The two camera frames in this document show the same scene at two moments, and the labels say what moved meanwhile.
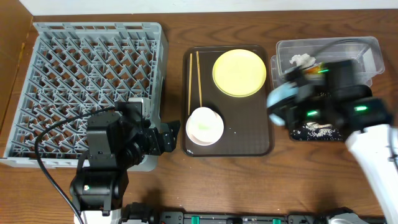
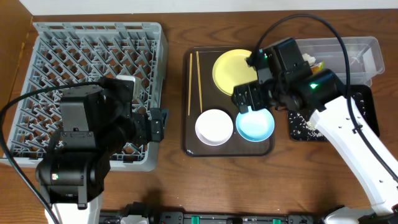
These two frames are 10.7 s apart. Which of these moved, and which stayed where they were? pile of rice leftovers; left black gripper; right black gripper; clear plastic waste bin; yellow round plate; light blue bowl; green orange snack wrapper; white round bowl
Moved: left black gripper; light blue bowl; white round bowl; right black gripper
Stayed: pile of rice leftovers; yellow round plate; green orange snack wrapper; clear plastic waste bin
